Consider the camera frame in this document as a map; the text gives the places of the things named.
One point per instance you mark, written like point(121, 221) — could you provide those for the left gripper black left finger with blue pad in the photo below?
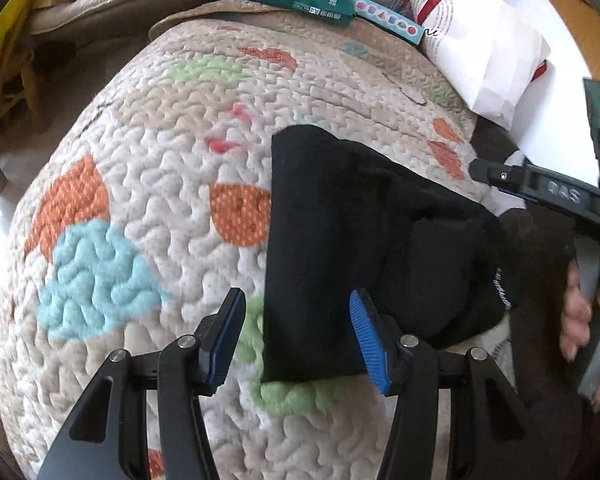
point(106, 434)

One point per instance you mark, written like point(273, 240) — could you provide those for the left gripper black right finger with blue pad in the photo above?
point(492, 435)

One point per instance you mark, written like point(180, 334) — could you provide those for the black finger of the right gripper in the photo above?
point(537, 185)

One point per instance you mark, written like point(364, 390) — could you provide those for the black pants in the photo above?
point(344, 217)

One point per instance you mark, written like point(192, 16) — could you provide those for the person right hand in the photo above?
point(575, 323)

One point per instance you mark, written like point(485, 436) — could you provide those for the white paper shopping bag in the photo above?
point(486, 49)

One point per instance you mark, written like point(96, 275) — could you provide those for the light blue toy box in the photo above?
point(389, 20)

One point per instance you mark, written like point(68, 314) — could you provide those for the quilted patterned bedspread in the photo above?
point(157, 201)

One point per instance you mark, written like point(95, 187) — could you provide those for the wooden bamboo chair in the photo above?
point(19, 83)

